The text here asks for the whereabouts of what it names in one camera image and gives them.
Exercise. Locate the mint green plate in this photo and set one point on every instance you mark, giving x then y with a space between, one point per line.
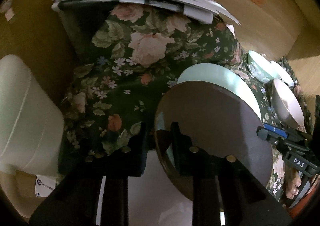
223 77

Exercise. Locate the mint green bowl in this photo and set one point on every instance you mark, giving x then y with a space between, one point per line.
260 67

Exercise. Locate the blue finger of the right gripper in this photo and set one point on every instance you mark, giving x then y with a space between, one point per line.
275 130

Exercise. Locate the white plate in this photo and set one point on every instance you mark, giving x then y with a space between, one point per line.
153 200

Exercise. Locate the floral tablecloth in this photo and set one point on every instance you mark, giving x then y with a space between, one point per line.
127 58

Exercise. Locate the right hand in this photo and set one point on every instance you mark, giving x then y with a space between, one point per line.
292 182

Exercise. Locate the pink bowl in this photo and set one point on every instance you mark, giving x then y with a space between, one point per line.
285 105

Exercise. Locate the white spotted bowl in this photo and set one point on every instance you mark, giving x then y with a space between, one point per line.
284 75

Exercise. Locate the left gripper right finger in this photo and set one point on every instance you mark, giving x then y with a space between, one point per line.
174 147

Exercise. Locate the dark brown plate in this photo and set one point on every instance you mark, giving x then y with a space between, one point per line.
216 120

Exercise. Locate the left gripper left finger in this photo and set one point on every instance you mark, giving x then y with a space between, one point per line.
130 160

